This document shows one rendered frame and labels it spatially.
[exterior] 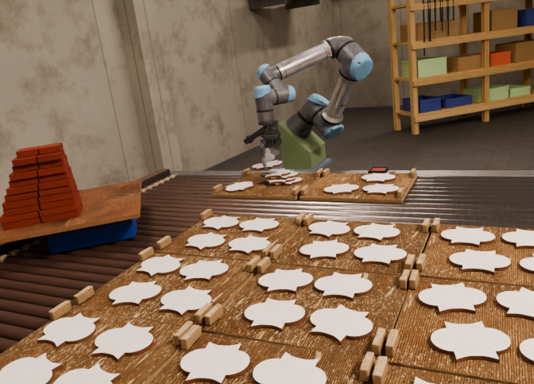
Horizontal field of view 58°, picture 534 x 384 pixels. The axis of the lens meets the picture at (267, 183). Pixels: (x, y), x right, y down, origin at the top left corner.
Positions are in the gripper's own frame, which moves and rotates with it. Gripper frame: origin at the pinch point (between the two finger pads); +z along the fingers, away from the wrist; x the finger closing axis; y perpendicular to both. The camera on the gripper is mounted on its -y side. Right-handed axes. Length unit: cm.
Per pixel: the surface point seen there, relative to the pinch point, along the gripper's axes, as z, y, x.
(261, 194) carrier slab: 8.6, 0.5, -17.2
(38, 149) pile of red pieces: -27, -62, -67
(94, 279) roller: 11, -35, -90
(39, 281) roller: 11, -54, -91
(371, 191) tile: 8, 47, -23
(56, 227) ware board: -2, -54, -77
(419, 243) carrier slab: 9, 62, -72
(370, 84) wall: 47, 12, 819
